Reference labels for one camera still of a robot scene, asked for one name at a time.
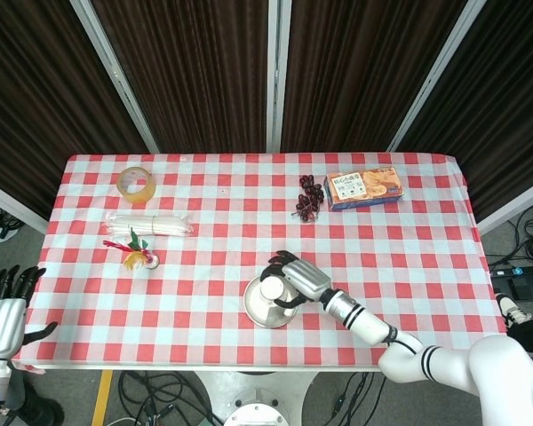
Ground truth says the dark red grape bunch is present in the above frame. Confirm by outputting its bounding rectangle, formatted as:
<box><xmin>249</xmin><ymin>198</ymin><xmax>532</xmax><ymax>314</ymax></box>
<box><xmin>290</xmin><ymin>174</ymin><xmax>325</xmax><ymax>223</ymax></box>

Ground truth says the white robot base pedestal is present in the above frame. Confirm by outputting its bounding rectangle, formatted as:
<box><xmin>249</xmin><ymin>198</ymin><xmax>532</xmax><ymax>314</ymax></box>
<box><xmin>190</xmin><ymin>369</ymin><xmax>330</xmax><ymax>426</ymax></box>

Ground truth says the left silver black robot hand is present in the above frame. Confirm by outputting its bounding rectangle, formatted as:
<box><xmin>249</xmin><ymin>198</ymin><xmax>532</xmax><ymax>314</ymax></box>
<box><xmin>0</xmin><ymin>264</ymin><xmax>60</xmax><ymax>357</ymax></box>

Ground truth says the black floor cable bundle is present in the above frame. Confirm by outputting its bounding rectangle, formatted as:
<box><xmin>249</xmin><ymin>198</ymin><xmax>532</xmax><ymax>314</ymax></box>
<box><xmin>488</xmin><ymin>207</ymin><xmax>533</xmax><ymax>268</ymax></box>
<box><xmin>115</xmin><ymin>369</ymin><xmax>226</xmax><ymax>426</ymax></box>

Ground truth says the orange blue cookie box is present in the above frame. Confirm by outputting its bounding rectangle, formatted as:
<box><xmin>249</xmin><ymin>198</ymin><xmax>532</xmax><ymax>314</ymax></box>
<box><xmin>324</xmin><ymin>166</ymin><xmax>405</xmax><ymax>213</ymax></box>

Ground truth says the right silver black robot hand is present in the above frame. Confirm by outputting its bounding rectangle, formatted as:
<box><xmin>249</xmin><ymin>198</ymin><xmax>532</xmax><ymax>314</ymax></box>
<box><xmin>266</xmin><ymin>249</ymin><xmax>333</xmax><ymax>309</ymax></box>

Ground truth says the colourful feather shuttlecock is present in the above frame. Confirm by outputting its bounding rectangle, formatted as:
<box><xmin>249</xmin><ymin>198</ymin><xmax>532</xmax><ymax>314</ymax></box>
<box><xmin>102</xmin><ymin>226</ymin><xmax>162</xmax><ymax>272</ymax></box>

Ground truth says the dark brown pleated curtain panel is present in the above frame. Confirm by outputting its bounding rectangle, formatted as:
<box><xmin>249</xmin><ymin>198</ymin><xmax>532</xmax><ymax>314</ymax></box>
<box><xmin>399</xmin><ymin>0</ymin><xmax>533</xmax><ymax>224</ymax></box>
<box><xmin>0</xmin><ymin>0</ymin><xmax>150</xmax><ymax>219</ymax></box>
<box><xmin>280</xmin><ymin>0</ymin><xmax>474</xmax><ymax>154</ymax></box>
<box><xmin>90</xmin><ymin>0</ymin><xmax>273</xmax><ymax>154</ymax></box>

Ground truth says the bagged white straw bundle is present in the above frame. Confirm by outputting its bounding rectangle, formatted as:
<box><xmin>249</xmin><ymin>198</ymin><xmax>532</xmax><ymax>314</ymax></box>
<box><xmin>100</xmin><ymin>212</ymin><xmax>196</xmax><ymax>238</ymax></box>

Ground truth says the white partition frame post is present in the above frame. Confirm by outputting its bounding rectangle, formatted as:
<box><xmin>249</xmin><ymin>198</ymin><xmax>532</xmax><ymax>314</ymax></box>
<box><xmin>386</xmin><ymin>0</ymin><xmax>488</xmax><ymax>154</ymax></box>
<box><xmin>68</xmin><ymin>0</ymin><xmax>162</xmax><ymax>154</ymax></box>
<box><xmin>266</xmin><ymin>0</ymin><xmax>292</xmax><ymax>154</ymax></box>

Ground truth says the red white checkered tablecloth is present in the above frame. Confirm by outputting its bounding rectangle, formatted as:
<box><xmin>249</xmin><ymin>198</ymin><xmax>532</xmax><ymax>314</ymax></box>
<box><xmin>17</xmin><ymin>152</ymin><xmax>510</xmax><ymax>367</ymax></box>

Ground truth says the black trouser leg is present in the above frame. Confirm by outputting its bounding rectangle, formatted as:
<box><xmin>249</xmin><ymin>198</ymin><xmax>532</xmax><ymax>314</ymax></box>
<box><xmin>505</xmin><ymin>316</ymin><xmax>533</xmax><ymax>357</ymax></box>

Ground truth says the white partition frame rail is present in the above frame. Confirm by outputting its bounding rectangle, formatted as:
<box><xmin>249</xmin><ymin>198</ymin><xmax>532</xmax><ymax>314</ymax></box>
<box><xmin>476</xmin><ymin>174</ymin><xmax>533</xmax><ymax>235</ymax></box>
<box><xmin>0</xmin><ymin>177</ymin><xmax>51</xmax><ymax>234</ymax></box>

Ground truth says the round steel plate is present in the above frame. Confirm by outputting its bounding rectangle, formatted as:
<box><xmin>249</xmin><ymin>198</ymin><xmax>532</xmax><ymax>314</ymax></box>
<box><xmin>243</xmin><ymin>272</ymin><xmax>300</xmax><ymax>330</ymax></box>

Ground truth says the clear packing tape roll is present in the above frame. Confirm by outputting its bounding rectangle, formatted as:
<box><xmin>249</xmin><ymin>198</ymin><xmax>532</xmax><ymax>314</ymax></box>
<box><xmin>116</xmin><ymin>166</ymin><xmax>158</xmax><ymax>206</ymax></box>

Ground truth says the white paper cup blue print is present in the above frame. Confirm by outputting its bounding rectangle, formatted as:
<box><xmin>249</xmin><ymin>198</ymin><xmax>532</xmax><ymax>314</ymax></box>
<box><xmin>258</xmin><ymin>274</ymin><xmax>298</xmax><ymax>317</ymax></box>

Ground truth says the white black sneaker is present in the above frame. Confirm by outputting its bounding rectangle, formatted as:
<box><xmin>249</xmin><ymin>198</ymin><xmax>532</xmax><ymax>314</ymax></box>
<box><xmin>494</xmin><ymin>292</ymin><xmax>533</xmax><ymax>327</ymax></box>

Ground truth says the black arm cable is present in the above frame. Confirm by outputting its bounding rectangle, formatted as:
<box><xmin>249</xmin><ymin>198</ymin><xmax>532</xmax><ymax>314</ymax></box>
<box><xmin>381</xmin><ymin>326</ymin><xmax>421</xmax><ymax>356</ymax></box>

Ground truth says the black power strip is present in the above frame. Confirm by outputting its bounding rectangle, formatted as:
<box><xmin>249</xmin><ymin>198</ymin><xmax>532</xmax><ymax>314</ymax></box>
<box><xmin>488</xmin><ymin>262</ymin><xmax>533</xmax><ymax>280</ymax></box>

